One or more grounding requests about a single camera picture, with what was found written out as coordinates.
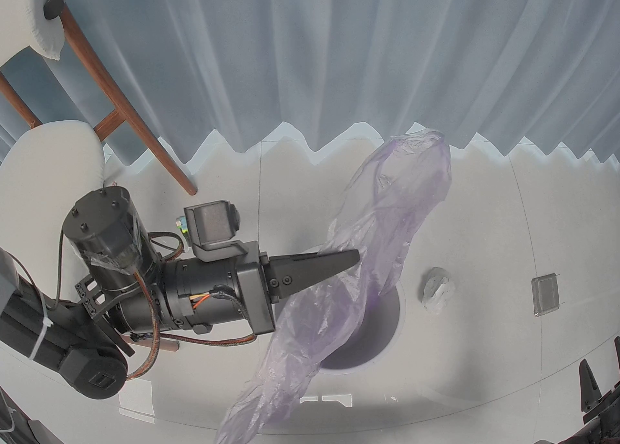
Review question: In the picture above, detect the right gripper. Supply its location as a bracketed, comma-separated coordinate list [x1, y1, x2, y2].
[557, 336, 620, 444]

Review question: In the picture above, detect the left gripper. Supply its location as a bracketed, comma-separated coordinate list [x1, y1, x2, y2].
[161, 249, 361, 337]

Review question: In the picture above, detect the purple plastic bag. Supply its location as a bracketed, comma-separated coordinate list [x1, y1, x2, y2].
[215, 128, 452, 444]

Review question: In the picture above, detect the white paper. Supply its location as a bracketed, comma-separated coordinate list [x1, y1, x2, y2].
[422, 267, 456, 314]

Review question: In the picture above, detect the white trash bin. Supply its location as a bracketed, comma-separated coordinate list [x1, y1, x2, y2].
[317, 282, 408, 377]

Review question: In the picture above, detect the pale blue curtain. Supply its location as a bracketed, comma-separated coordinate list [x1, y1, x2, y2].
[0, 0, 620, 168]

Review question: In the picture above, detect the white cushioned wooden chair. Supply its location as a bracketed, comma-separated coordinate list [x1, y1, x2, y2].
[0, 0, 198, 352]

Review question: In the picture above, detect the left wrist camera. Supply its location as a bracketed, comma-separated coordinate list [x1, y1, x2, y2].
[175, 199, 250, 265]

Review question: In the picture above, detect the black cable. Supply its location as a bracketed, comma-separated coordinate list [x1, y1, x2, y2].
[54, 228, 78, 309]

